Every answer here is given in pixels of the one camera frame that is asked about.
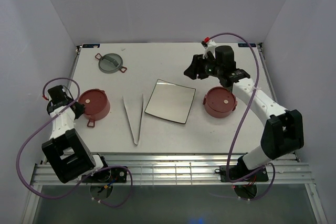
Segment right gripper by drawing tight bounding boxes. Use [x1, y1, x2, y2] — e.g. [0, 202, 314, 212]
[183, 53, 222, 80]

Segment dark red lid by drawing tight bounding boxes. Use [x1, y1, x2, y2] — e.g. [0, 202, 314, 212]
[203, 87, 237, 113]
[78, 89, 107, 115]

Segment pink bowl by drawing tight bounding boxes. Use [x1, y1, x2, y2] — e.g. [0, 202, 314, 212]
[79, 89, 110, 128]
[203, 95, 237, 119]

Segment white square plate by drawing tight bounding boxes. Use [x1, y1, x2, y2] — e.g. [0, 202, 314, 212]
[144, 79, 196, 124]

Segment metal tongs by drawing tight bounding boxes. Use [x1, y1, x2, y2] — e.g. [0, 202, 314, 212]
[122, 94, 144, 146]

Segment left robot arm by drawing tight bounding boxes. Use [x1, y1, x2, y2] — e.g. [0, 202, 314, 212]
[41, 85, 111, 184]

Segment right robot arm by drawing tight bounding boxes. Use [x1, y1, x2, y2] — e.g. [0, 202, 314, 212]
[184, 46, 304, 181]

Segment grey lunch box lid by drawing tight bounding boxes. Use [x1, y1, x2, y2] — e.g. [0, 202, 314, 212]
[95, 53, 127, 74]

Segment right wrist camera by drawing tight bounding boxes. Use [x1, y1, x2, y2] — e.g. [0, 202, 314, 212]
[201, 37, 217, 59]

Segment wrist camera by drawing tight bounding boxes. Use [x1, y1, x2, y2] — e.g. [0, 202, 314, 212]
[201, 37, 217, 59]
[42, 92, 50, 101]

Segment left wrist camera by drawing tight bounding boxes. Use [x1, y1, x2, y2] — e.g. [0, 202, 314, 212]
[42, 92, 50, 101]

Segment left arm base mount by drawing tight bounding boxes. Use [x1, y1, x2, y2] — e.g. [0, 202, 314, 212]
[78, 166, 128, 184]

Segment aluminium frame rail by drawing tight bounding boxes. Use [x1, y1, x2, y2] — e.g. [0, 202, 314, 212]
[29, 153, 316, 187]

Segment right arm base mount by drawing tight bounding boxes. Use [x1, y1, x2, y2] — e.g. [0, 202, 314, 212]
[214, 162, 269, 182]

